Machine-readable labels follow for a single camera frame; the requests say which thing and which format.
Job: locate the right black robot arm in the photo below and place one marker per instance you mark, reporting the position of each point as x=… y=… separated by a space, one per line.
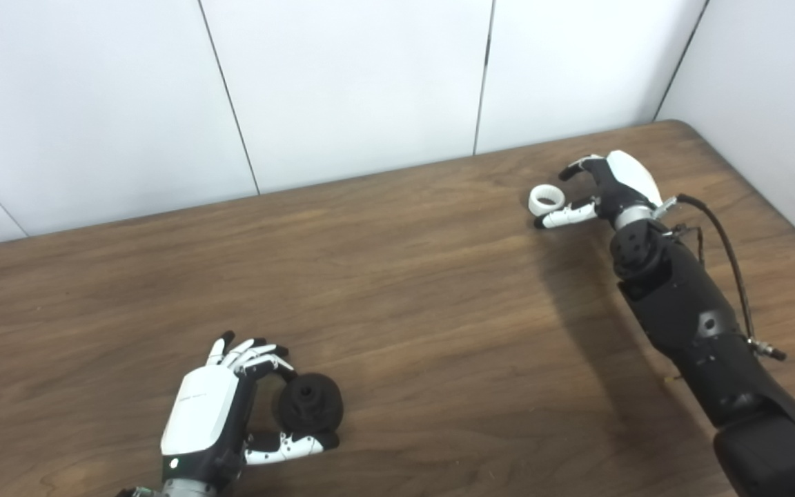
x=701 y=324

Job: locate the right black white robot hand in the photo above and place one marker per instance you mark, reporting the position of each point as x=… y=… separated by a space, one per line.
x=629 y=183

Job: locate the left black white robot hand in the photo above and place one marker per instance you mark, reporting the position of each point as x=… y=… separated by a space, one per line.
x=201 y=414

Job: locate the round black part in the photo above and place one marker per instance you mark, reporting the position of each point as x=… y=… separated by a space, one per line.
x=315 y=407

